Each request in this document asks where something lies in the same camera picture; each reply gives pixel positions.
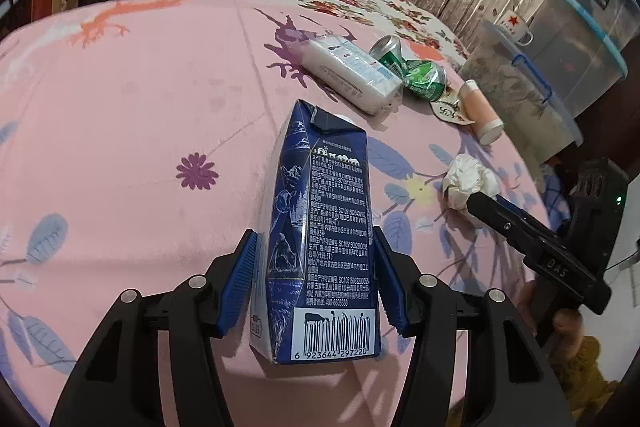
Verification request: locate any white tissue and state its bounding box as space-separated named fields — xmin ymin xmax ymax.
xmin=442 ymin=154 xmax=501 ymax=212

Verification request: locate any white mug red star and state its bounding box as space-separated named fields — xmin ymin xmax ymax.
xmin=492 ymin=9 xmax=535 ymax=46

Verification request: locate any white tissue pack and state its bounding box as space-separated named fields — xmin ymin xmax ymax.
xmin=298 ymin=34 xmax=405 ymax=115

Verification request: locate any person's right forearm yellow sleeve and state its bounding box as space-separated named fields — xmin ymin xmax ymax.
xmin=550 ymin=334 xmax=623 ymax=427

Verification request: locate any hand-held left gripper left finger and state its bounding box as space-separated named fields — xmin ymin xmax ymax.
xmin=50 ymin=229 xmax=261 ymax=427

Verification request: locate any clear storage bin blue handle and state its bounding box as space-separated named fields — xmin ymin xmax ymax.
xmin=457 ymin=19 xmax=584 ymax=162

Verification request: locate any printed snack wrapper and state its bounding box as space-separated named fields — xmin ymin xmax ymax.
xmin=431 ymin=89 xmax=476 ymax=126

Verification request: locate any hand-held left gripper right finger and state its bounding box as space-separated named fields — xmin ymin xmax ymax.
xmin=372 ymin=226 xmax=576 ymax=427

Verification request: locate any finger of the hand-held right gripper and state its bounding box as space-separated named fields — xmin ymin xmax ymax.
xmin=466 ymin=192 xmax=613 ymax=315

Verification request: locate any person's right hand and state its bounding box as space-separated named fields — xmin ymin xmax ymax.
xmin=517 ymin=279 xmax=586 ymax=350

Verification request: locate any clear storage bin blue rim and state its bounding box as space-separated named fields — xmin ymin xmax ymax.
xmin=530 ymin=0 xmax=628 ymax=118

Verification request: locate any blue cloth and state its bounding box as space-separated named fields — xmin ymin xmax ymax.
xmin=542 ymin=162 xmax=573 ymax=233

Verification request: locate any blue milk carton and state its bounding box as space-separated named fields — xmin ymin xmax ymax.
xmin=248 ymin=99 xmax=383 ymax=365

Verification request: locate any pink bottle white cap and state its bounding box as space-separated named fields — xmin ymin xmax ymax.
xmin=459 ymin=79 xmax=505 ymax=145

